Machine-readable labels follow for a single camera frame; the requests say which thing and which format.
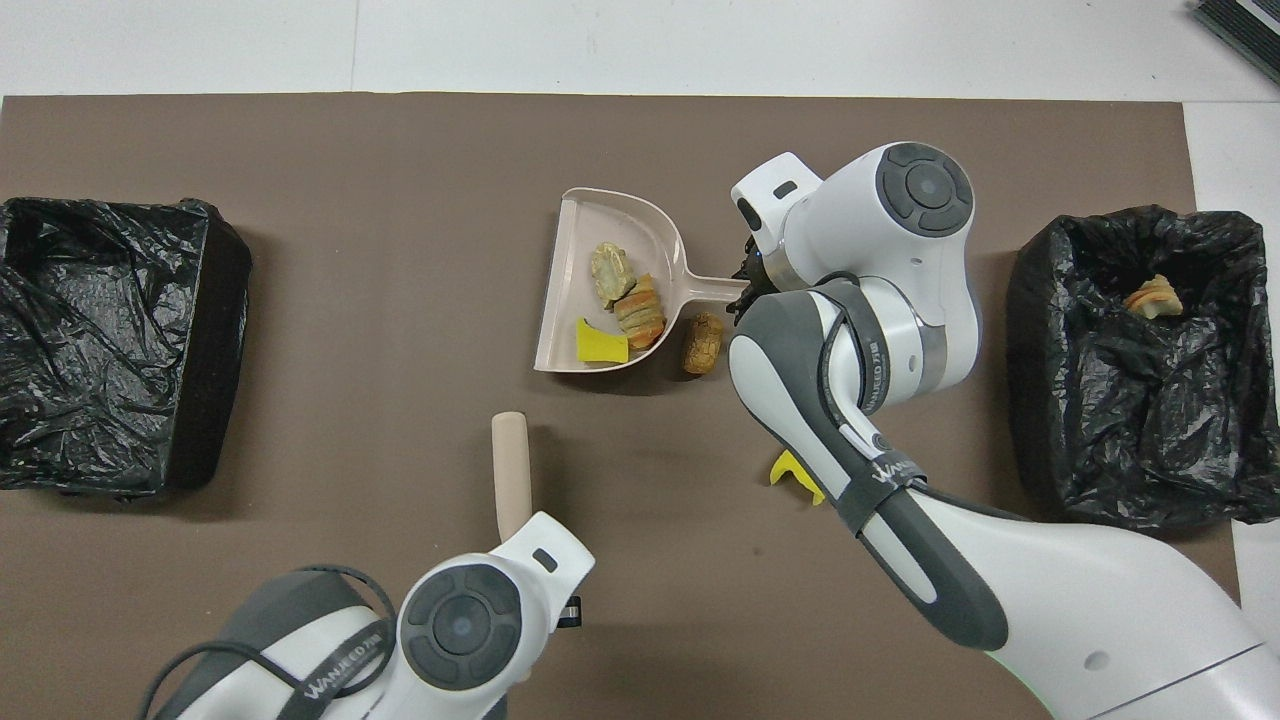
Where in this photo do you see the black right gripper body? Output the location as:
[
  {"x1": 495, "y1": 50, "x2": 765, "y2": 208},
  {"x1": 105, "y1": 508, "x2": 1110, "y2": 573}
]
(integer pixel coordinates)
[{"x1": 738, "y1": 235, "x2": 791, "y2": 298}]

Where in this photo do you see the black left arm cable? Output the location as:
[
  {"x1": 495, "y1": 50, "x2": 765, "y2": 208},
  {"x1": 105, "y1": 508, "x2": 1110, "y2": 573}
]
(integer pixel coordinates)
[{"x1": 148, "y1": 564, "x2": 397, "y2": 720}]

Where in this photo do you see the dark ribbed object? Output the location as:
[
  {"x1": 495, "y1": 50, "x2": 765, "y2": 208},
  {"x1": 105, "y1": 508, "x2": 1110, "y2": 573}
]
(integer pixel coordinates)
[{"x1": 1190, "y1": 0, "x2": 1280, "y2": 86}]

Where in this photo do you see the brown table mat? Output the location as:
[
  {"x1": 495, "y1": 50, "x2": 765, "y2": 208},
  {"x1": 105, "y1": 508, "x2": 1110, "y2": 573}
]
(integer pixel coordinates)
[{"x1": 0, "y1": 92, "x2": 1254, "y2": 720}]

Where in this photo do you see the small yellow sponge piece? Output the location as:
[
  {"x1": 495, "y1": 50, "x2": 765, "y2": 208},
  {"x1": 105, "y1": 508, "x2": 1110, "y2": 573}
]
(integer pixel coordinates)
[{"x1": 575, "y1": 318, "x2": 630, "y2": 365}]

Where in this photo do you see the black bag-lined bin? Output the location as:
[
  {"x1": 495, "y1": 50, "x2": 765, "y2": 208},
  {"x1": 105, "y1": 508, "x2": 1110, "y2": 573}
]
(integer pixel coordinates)
[
  {"x1": 1005, "y1": 204, "x2": 1280, "y2": 558},
  {"x1": 0, "y1": 196, "x2": 253, "y2": 491}
]

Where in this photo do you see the striped croissant bread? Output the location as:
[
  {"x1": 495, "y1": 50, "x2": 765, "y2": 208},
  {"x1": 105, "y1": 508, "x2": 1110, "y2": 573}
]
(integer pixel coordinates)
[{"x1": 613, "y1": 274, "x2": 667, "y2": 351}]

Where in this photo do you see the notched yellow sponge piece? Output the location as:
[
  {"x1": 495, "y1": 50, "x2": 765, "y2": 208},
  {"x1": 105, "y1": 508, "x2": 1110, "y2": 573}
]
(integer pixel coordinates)
[{"x1": 768, "y1": 450, "x2": 827, "y2": 507}]

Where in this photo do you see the small striped croissant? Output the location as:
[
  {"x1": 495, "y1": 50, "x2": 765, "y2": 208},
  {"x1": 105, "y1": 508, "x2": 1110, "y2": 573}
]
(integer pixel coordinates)
[{"x1": 1122, "y1": 273, "x2": 1184, "y2": 320}]

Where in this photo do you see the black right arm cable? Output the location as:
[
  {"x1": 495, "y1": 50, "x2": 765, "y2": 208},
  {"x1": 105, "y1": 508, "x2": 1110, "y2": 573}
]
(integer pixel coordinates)
[{"x1": 800, "y1": 270, "x2": 1031, "y2": 523}]

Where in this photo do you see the beige plastic dustpan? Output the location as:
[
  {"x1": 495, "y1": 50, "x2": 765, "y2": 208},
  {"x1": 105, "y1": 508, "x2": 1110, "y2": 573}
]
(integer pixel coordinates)
[{"x1": 532, "y1": 187, "x2": 751, "y2": 376}]

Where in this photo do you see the golden corn-shaped bread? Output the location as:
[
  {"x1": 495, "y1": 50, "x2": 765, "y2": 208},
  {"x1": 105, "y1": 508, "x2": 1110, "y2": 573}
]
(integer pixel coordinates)
[{"x1": 682, "y1": 312, "x2": 725, "y2": 376}]

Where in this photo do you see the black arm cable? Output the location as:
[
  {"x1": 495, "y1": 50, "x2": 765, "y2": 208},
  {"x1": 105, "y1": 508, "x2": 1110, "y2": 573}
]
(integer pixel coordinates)
[
  {"x1": 800, "y1": 270, "x2": 1031, "y2": 523},
  {"x1": 148, "y1": 564, "x2": 397, "y2": 720}
]

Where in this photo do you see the pale lumpy bread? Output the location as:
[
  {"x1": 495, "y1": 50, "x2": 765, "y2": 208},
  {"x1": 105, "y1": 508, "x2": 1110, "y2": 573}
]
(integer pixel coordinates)
[{"x1": 590, "y1": 242, "x2": 638, "y2": 306}]

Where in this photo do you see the beige hand brush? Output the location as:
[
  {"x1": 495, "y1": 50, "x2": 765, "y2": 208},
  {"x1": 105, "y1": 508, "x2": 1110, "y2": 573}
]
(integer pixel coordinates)
[{"x1": 491, "y1": 411, "x2": 531, "y2": 551}]

